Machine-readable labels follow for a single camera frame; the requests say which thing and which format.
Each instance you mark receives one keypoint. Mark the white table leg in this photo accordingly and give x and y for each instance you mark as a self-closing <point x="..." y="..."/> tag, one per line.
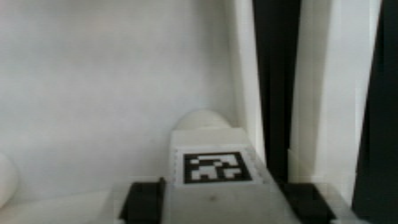
<point x="221" y="189"/>

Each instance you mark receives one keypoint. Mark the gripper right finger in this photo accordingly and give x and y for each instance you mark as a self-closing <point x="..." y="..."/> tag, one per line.
<point x="308" y="203"/>

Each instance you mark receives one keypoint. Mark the white square table top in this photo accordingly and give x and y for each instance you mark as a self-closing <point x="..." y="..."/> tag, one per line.
<point x="113" y="65"/>

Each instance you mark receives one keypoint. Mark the white U-shaped fence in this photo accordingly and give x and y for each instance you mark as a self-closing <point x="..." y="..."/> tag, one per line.
<point x="333" y="69"/>

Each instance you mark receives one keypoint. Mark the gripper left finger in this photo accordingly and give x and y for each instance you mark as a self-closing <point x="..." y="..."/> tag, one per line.
<point x="143" y="207"/>

